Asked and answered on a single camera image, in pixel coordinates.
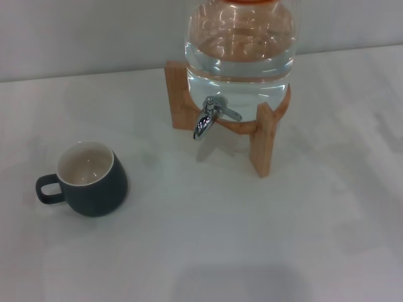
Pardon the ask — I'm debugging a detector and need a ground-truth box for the black ceramic cup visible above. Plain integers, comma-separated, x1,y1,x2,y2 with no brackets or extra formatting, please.
34,140,129,218

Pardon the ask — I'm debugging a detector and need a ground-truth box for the chrome faucet with lever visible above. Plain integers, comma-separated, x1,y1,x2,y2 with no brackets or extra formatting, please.
193,96,243,141

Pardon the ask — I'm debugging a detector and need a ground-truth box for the wooden jar stand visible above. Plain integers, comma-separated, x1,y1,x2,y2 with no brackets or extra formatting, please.
164,60,292,179

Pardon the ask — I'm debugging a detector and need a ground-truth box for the clear glass water jar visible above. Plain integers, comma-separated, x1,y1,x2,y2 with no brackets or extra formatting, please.
183,0,298,122

